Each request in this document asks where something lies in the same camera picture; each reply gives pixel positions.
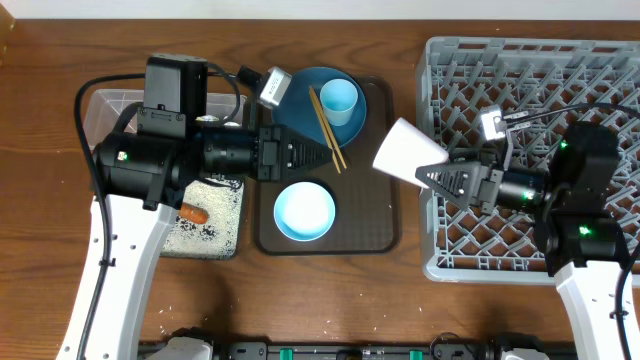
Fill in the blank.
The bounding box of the brown plastic serving tray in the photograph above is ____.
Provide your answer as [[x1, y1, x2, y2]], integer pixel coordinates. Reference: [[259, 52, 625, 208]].
[[254, 76, 400, 256]]

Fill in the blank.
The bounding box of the light blue bowl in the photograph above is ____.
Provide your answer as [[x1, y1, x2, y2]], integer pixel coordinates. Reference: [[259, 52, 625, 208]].
[[273, 182, 337, 242]]

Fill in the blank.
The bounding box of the dark blue plate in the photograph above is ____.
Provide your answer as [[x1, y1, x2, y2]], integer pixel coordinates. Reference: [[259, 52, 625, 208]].
[[272, 67, 367, 147]]

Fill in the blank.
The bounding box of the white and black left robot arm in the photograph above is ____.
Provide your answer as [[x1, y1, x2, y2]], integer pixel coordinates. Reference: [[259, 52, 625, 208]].
[[59, 54, 331, 359]]

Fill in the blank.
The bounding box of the pink plastic cup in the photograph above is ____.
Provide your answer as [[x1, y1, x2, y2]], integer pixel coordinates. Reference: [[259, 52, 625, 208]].
[[372, 118, 449, 189]]

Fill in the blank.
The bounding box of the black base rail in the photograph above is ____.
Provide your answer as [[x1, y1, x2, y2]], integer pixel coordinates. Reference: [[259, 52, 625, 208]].
[[136, 327, 578, 360]]

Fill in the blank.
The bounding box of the clear plastic bin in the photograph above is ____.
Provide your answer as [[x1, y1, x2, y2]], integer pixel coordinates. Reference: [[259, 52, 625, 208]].
[[84, 89, 237, 150]]

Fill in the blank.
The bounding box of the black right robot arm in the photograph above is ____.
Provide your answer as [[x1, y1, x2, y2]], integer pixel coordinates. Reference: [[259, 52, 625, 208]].
[[415, 122, 639, 359]]

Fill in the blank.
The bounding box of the orange carrot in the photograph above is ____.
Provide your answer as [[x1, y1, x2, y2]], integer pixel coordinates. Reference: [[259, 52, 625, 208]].
[[178, 203, 209, 224]]

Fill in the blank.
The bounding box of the grey dishwasher rack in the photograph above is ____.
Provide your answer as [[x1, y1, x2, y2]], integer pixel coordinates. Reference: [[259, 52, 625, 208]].
[[416, 37, 639, 285]]

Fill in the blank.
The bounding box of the light blue plastic cup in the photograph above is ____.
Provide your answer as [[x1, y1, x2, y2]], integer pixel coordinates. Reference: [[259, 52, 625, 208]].
[[320, 79, 359, 126]]

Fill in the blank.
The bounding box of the black plastic bin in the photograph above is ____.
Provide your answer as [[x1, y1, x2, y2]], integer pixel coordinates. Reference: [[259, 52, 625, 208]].
[[159, 177, 246, 261]]

